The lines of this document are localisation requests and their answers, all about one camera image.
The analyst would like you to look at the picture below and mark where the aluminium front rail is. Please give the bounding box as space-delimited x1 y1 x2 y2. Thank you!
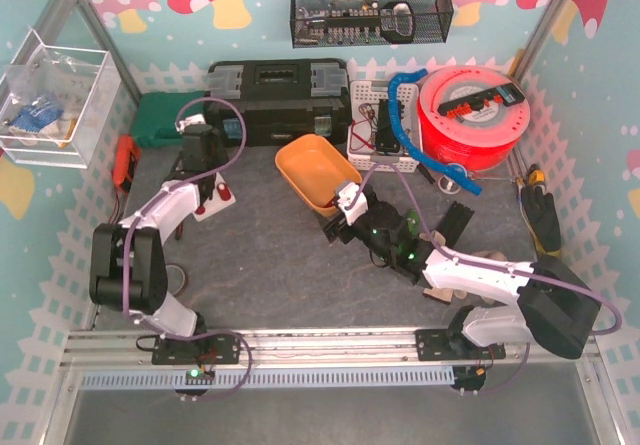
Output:
62 322 599 366

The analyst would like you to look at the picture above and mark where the black wire mesh basket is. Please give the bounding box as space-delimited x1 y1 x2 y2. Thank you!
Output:
290 0 454 48

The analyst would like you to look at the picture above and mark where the blue corrugated hose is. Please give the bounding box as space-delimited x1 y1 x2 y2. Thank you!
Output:
387 68 485 196

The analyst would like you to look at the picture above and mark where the green handled tool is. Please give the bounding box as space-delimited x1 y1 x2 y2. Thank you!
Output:
406 209 422 236

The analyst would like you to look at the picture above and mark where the orange filament spool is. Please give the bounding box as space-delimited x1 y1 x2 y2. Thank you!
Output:
417 65 531 172

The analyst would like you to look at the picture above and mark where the clear acrylic box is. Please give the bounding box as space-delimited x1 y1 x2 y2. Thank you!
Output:
1 30 121 169

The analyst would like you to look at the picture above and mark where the black yellow work glove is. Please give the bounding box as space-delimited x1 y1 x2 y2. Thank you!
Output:
520 185 562 258

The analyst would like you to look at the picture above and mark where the beige work glove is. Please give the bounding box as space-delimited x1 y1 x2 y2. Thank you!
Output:
419 231 507 306

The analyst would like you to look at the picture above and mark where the blue white glove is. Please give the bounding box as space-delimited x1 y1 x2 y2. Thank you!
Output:
10 96 63 135

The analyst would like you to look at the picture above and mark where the red test lead wire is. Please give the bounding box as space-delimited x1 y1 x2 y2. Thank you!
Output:
351 120 377 155

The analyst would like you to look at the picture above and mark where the green tool case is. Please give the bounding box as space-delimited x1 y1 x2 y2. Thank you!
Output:
130 91 204 149

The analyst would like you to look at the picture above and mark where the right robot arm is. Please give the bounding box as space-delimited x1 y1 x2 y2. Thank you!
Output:
321 200 601 359

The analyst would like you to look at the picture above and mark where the brown tape roll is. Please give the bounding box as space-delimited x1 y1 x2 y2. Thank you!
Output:
166 263 189 297

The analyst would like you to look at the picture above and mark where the white tape roll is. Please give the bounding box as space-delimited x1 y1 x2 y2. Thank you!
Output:
436 175 461 195

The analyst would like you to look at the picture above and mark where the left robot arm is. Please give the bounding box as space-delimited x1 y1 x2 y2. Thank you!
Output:
89 124 236 337

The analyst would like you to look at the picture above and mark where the white perforated basket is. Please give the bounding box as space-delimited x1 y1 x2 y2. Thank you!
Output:
347 80 423 173

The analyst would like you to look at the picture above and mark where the orange plastic bin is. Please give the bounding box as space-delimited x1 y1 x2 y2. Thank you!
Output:
275 134 362 217

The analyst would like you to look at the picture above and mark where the orange multimeter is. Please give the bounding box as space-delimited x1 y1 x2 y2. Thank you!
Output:
112 135 141 193

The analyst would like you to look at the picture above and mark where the black ribbed block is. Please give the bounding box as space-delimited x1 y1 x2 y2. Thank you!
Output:
436 201 474 248

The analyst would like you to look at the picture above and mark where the black terminal strip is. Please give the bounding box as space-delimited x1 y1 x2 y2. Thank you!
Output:
437 83 525 119

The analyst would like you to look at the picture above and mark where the black metal bracket plate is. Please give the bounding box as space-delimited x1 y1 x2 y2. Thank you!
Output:
374 99 401 155

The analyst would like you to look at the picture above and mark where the black toolbox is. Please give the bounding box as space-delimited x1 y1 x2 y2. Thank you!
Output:
204 58 352 146

